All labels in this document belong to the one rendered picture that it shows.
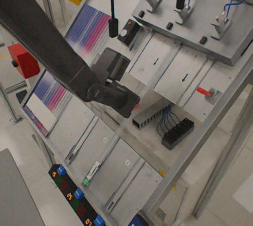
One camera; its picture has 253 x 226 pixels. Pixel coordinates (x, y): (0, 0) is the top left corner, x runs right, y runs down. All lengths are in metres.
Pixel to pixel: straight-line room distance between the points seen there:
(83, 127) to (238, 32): 0.54
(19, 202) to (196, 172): 0.65
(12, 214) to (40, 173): 0.79
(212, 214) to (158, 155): 0.73
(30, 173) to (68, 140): 0.92
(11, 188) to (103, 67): 0.65
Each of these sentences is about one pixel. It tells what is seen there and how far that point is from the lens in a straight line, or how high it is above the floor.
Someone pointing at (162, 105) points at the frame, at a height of 0.66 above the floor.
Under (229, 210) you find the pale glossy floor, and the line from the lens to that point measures 1.63.
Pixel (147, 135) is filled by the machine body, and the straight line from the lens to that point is 1.01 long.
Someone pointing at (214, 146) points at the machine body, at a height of 0.62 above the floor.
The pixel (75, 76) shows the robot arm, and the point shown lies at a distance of 0.42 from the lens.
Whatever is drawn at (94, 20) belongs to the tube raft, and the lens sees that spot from 0.92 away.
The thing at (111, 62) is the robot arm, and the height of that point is 1.14.
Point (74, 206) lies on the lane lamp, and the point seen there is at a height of 0.65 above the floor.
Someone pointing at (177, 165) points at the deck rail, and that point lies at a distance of 0.61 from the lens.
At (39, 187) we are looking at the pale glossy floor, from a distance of 1.67.
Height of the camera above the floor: 1.41
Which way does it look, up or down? 43 degrees down
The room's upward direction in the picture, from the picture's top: straight up
